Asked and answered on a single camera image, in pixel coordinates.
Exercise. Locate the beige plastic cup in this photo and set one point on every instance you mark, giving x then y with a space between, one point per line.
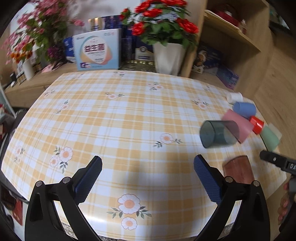
275 130

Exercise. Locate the dark blue box under roses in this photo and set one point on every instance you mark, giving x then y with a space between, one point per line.
132 48

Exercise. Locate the white slim vase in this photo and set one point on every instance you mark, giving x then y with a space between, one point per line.
28 69

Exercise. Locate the white faceted vase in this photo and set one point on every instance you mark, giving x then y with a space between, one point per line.
168 59

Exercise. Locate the red small cup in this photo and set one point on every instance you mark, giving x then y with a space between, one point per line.
257 124

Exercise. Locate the teal translucent cup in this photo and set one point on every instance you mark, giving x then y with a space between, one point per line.
218 133

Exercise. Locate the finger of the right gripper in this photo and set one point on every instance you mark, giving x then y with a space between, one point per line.
270 157

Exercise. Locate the yellow plaid floral tablecloth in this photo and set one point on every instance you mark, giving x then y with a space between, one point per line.
145 127

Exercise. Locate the pink plastic cup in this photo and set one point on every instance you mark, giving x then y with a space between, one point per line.
238 125

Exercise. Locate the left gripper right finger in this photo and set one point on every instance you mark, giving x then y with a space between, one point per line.
252 221

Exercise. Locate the green plastic cup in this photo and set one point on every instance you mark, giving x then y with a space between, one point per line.
271 141

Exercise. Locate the purple box on shelf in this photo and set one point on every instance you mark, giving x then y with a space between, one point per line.
227 77

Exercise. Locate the red basket on shelf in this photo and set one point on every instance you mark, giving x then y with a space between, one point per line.
228 16

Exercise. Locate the brown translucent cup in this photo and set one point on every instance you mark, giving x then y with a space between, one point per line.
239 168

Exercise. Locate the red rose bouquet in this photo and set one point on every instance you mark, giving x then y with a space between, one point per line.
161 21

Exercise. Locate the right hand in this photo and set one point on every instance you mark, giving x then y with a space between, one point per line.
285 200

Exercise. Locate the white and black snack box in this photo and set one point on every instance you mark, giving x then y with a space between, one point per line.
200 59

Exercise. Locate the dark blue snack box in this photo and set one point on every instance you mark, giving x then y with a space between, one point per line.
213 60

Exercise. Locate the small glass perfume bottle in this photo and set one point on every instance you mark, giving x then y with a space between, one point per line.
243 27

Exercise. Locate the blue plastic cup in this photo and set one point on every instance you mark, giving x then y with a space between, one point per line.
244 109

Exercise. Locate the white small cup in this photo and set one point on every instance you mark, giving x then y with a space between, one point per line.
233 97

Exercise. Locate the silver and blue gift box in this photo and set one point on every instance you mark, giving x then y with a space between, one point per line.
104 23

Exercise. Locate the pink blossom branch arrangement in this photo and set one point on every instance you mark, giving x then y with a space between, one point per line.
44 27

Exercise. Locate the wooden shelf unit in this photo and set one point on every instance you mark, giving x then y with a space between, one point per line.
247 55

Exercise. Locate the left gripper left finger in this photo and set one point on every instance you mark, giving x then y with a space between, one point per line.
42 220

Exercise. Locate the blue tissue pack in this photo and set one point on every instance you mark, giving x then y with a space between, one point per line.
69 49

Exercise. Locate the gold embossed tray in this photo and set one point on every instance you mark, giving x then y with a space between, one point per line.
138 65

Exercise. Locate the light blue probiotics box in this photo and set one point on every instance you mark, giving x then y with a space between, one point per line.
98 50

